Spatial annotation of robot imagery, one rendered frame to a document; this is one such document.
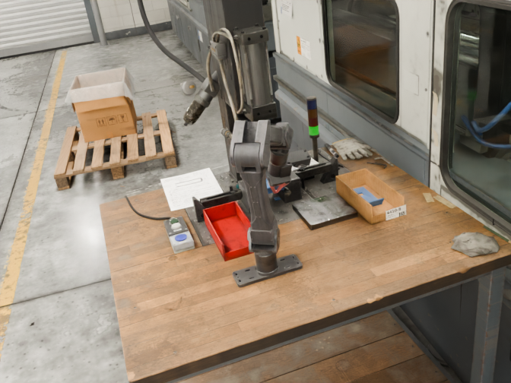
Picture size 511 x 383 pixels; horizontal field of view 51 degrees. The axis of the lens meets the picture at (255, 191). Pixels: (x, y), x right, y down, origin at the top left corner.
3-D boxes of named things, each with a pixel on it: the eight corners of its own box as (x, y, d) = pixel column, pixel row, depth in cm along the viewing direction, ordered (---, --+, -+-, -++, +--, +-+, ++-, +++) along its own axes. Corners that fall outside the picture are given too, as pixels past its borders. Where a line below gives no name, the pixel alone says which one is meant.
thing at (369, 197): (366, 210, 180) (365, 203, 178) (345, 191, 193) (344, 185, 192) (384, 205, 181) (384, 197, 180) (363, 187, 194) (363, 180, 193)
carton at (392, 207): (371, 226, 173) (370, 206, 169) (336, 194, 194) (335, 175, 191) (406, 216, 176) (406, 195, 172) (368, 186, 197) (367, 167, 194)
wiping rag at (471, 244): (439, 244, 160) (469, 262, 149) (439, 235, 159) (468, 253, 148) (478, 231, 164) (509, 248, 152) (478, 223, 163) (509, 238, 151)
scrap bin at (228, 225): (224, 261, 164) (221, 245, 162) (204, 224, 186) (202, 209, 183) (261, 251, 167) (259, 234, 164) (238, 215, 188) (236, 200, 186)
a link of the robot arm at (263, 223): (258, 234, 159) (239, 138, 140) (280, 235, 157) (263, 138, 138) (252, 248, 154) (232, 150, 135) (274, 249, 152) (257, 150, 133)
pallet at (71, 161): (71, 140, 548) (66, 127, 541) (167, 121, 561) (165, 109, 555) (58, 191, 442) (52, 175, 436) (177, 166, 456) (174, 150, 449)
